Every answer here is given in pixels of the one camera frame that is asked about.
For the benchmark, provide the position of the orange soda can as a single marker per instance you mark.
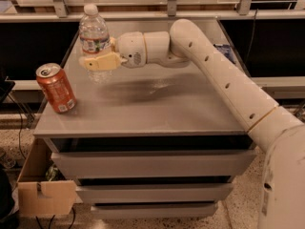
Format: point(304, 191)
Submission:
point(56, 87)

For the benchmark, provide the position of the brown cardboard box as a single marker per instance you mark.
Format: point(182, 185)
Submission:
point(38, 197)

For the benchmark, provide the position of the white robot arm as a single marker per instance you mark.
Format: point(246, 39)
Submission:
point(271, 127)

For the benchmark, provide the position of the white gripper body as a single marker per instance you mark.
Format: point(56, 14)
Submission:
point(130, 49)

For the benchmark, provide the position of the metal shelf rack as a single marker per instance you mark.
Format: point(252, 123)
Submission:
point(72, 10)

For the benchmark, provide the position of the grey drawer cabinet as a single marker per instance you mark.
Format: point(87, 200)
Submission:
point(149, 142)

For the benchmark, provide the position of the dark blue snack packet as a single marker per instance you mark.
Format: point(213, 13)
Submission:
point(226, 50)

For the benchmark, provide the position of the clear plastic water bottle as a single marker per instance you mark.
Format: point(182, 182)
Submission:
point(93, 34)

